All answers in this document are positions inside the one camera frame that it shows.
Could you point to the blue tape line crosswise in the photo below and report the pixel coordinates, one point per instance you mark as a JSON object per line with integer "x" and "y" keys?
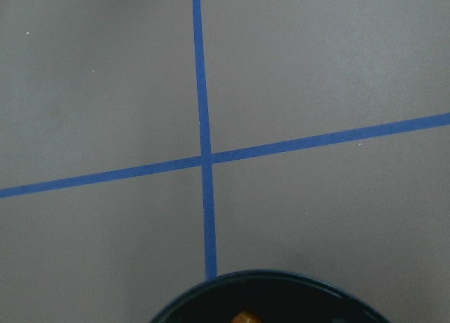
{"x": 328, "y": 139}

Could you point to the yellow corn cob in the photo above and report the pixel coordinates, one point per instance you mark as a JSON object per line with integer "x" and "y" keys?
{"x": 246, "y": 316}

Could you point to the dark blue saucepan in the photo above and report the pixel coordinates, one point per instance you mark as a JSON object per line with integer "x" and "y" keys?
{"x": 272, "y": 296}

